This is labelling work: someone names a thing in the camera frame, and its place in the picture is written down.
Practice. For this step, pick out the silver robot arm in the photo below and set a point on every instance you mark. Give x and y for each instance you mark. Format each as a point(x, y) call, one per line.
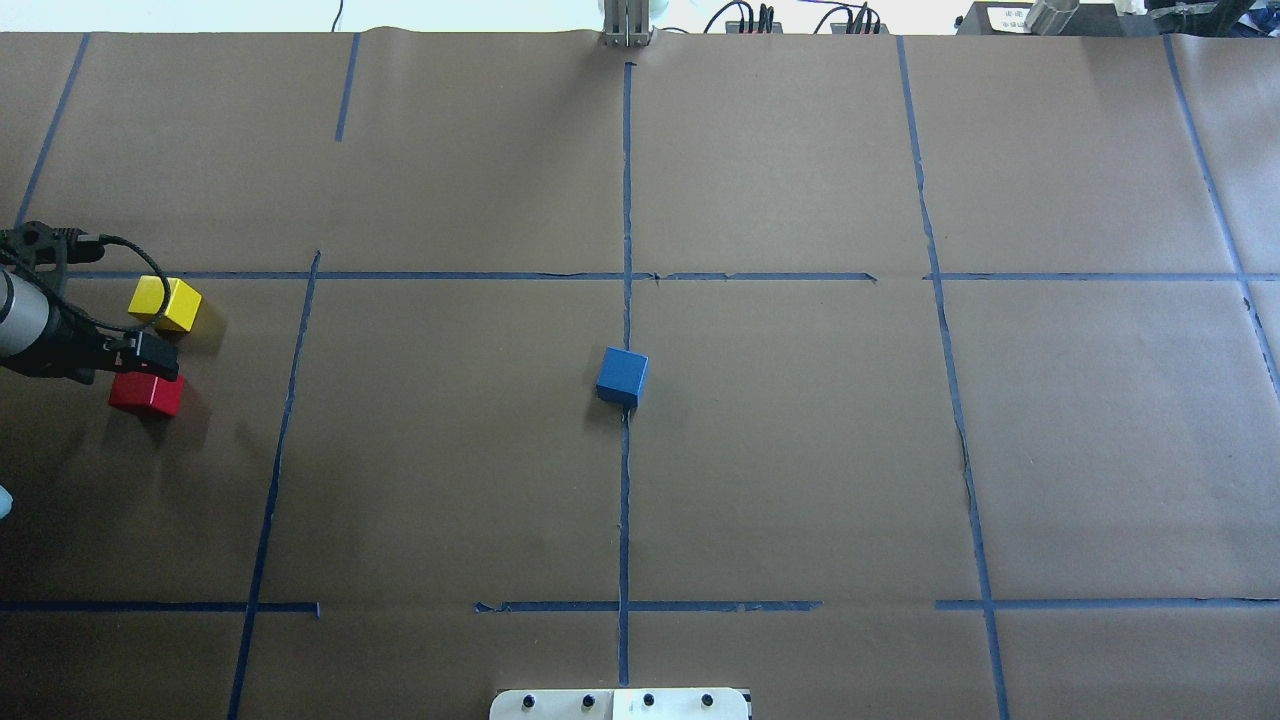
point(22, 322)

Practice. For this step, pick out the blue wooden block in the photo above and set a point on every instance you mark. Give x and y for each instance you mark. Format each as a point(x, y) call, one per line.
point(622, 377)

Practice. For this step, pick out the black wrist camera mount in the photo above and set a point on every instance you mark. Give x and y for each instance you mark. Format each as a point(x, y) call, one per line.
point(38, 252)

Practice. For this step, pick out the silver metal cylinder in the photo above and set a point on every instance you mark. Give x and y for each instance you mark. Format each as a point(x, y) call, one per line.
point(1049, 17)

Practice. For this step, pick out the black office chair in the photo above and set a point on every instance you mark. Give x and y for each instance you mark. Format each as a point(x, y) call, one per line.
point(1215, 18)

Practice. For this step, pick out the aluminium frame post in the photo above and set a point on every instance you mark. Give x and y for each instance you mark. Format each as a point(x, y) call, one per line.
point(626, 23)

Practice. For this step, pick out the yellow wooden block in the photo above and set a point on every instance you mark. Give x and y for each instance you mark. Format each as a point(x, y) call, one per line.
point(173, 304)

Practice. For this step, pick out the red wooden block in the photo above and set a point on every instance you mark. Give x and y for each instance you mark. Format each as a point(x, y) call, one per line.
point(142, 394)

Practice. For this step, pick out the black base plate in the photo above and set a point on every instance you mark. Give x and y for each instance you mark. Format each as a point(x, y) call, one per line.
point(1005, 18)

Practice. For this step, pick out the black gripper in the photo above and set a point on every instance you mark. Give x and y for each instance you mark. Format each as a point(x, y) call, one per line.
point(70, 352)

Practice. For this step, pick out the white camera pole with base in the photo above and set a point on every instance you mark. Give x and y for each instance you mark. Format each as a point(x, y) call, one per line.
point(623, 703)

